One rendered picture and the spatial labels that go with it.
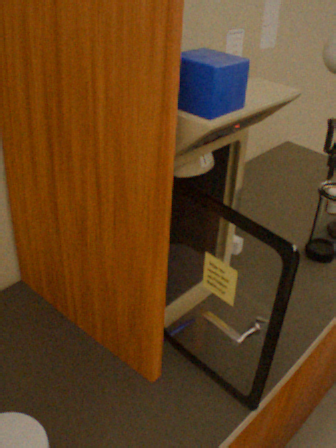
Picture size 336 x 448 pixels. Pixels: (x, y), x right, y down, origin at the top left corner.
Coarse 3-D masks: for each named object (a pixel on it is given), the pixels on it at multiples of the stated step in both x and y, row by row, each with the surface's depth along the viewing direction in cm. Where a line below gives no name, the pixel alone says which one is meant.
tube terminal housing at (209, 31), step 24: (192, 0) 76; (216, 0) 81; (240, 0) 86; (264, 0) 92; (192, 24) 79; (216, 24) 83; (240, 24) 89; (192, 48) 81; (216, 48) 86; (216, 144) 100; (240, 144) 108; (240, 168) 112; (240, 192) 117
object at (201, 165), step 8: (192, 160) 101; (200, 160) 102; (208, 160) 104; (176, 168) 100; (184, 168) 100; (192, 168) 101; (200, 168) 102; (208, 168) 104; (176, 176) 100; (184, 176) 101; (192, 176) 101
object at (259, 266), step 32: (192, 192) 82; (192, 224) 84; (224, 224) 78; (256, 224) 73; (192, 256) 88; (224, 256) 81; (256, 256) 75; (288, 256) 70; (192, 288) 91; (256, 288) 77; (288, 288) 72; (192, 320) 95; (224, 320) 87; (256, 320) 80; (192, 352) 99; (224, 352) 90; (256, 352) 83; (224, 384) 94; (256, 384) 86
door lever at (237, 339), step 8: (208, 312) 83; (208, 320) 82; (216, 320) 81; (216, 328) 81; (224, 328) 79; (232, 328) 79; (256, 328) 80; (232, 336) 78; (240, 336) 78; (248, 336) 79; (232, 344) 78; (240, 344) 78
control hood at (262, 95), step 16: (256, 80) 98; (256, 96) 89; (272, 96) 89; (288, 96) 91; (240, 112) 80; (256, 112) 85; (272, 112) 99; (176, 128) 79; (192, 128) 77; (208, 128) 75; (176, 144) 81; (192, 144) 81
